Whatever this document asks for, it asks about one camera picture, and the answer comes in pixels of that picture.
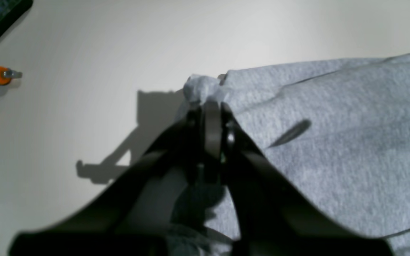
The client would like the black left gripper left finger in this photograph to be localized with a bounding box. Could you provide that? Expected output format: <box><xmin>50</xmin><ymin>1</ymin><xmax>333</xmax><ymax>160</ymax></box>
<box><xmin>9</xmin><ymin>107</ymin><xmax>203</xmax><ymax>256</ymax></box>

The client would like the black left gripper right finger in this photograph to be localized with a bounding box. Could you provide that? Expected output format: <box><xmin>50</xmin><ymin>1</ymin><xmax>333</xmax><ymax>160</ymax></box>
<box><xmin>205</xmin><ymin>102</ymin><xmax>393</xmax><ymax>256</ymax></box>

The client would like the grey T-shirt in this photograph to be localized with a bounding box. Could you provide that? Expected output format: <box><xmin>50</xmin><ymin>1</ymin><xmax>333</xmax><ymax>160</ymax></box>
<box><xmin>176</xmin><ymin>54</ymin><xmax>410</xmax><ymax>256</ymax></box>

